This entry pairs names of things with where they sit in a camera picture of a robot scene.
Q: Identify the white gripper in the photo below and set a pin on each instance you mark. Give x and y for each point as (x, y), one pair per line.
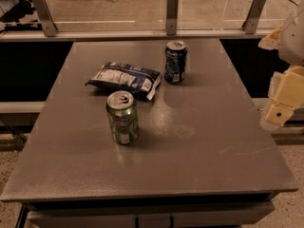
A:
(294, 38)

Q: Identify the green soda can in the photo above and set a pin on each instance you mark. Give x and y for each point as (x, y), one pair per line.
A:
(121, 108)

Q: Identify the blue soda can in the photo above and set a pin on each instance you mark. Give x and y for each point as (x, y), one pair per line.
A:
(175, 61)

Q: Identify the grey table cabinet base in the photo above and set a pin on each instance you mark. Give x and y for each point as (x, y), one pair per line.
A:
(215, 211)

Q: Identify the blue white chip bag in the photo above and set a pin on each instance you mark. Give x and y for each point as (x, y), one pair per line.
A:
(141, 82)

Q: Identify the right metal bracket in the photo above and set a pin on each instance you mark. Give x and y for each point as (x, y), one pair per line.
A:
(251, 22)

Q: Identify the metal bracket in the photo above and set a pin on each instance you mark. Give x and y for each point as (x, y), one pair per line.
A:
(251, 22)
(48, 26)
(172, 7)

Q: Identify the middle metal bracket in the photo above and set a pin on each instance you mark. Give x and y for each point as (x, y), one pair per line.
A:
(172, 7)

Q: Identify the left metal bracket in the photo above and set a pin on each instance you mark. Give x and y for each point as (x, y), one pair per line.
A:
(48, 26)

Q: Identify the metal rail bar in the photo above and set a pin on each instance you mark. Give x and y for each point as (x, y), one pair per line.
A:
(38, 35)

